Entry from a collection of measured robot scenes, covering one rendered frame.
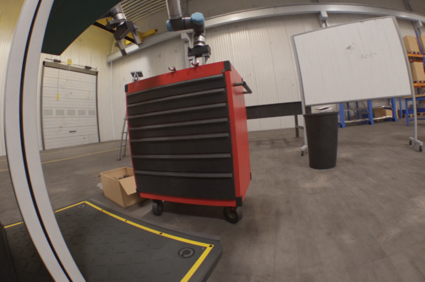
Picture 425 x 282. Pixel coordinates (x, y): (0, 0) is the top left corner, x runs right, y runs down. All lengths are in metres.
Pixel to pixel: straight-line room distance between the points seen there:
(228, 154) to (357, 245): 0.82
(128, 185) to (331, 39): 3.20
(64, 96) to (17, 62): 11.38
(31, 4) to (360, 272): 1.20
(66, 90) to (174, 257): 11.62
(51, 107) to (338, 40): 11.78
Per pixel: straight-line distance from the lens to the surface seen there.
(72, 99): 11.95
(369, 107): 7.52
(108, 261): 0.51
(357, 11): 11.31
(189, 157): 0.98
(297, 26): 10.18
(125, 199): 1.57
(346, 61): 3.00
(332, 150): 2.11
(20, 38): 0.37
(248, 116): 3.93
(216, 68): 0.96
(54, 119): 11.26
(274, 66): 9.22
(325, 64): 3.01
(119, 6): 1.11
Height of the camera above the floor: 0.63
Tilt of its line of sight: level
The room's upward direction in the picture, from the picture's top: 5 degrees counter-clockwise
